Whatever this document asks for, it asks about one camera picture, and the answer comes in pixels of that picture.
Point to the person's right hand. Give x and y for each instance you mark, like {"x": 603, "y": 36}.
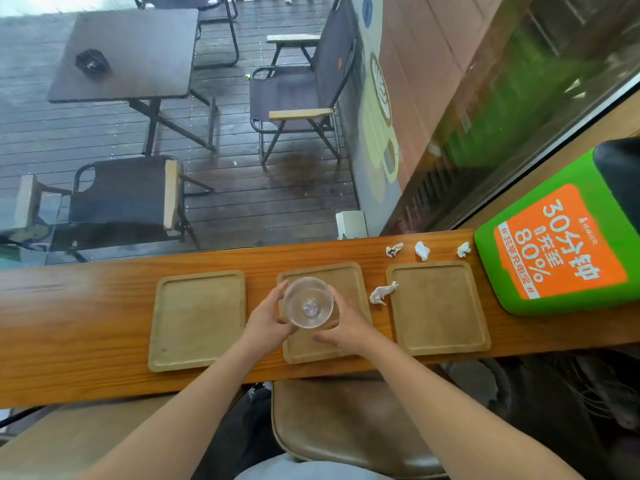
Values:
{"x": 355, "y": 332}

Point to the person's left hand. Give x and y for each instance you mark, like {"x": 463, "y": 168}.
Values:
{"x": 262, "y": 332}

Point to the large tissue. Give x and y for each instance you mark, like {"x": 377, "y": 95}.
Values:
{"x": 381, "y": 293}

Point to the square wooden tray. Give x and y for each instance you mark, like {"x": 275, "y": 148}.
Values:
{"x": 352, "y": 279}
{"x": 197, "y": 319}
{"x": 440, "y": 309}

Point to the dark-spotted tissue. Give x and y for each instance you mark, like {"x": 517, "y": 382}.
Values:
{"x": 394, "y": 250}

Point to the small white tissue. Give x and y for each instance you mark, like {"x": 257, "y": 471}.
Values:
{"x": 422, "y": 251}

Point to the person's left forearm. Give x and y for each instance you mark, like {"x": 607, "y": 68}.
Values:
{"x": 190, "y": 419}

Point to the person's right forearm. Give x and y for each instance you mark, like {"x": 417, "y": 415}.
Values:
{"x": 465, "y": 419}

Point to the person's white shirt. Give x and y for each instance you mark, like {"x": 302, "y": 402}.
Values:
{"x": 320, "y": 469}

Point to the brown leather stool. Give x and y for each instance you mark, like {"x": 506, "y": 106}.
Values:
{"x": 75, "y": 434}
{"x": 350, "y": 424}

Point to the small white outdoor box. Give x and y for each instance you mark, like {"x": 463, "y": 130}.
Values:
{"x": 351, "y": 225}

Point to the white trash bin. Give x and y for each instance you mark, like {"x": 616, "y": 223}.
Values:
{"x": 470, "y": 382}

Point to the orange wooden table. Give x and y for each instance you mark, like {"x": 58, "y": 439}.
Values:
{"x": 75, "y": 319}

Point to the black folding armchair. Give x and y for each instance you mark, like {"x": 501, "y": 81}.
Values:
{"x": 215, "y": 4}
{"x": 295, "y": 89}
{"x": 120, "y": 194}

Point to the green black charging station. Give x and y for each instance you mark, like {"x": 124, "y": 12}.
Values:
{"x": 560, "y": 244}

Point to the dark outdoor folding table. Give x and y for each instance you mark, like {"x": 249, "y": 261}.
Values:
{"x": 130, "y": 54}

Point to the black ashtray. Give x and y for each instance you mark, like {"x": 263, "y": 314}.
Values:
{"x": 93, "y": 63}

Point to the wooden window frame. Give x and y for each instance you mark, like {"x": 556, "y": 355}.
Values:
{"x": 575, "y": 159}

